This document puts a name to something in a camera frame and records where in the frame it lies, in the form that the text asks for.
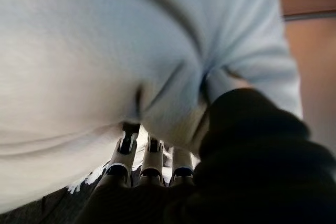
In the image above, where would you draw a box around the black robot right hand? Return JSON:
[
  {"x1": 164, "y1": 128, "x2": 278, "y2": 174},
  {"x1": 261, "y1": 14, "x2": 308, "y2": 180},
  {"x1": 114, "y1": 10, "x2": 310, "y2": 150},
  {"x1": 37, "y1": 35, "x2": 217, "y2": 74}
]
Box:
[{"x1": 86, "y1": 87, "x2": 336, "y2": 224}]

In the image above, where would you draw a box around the white fringed cushion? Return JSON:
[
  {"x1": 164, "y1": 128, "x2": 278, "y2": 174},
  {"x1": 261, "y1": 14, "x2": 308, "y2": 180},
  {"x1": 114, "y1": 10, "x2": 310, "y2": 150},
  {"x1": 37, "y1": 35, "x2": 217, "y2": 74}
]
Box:
[{"x1": 0, "y1": 0, "x2": 302, "y2": 214}]

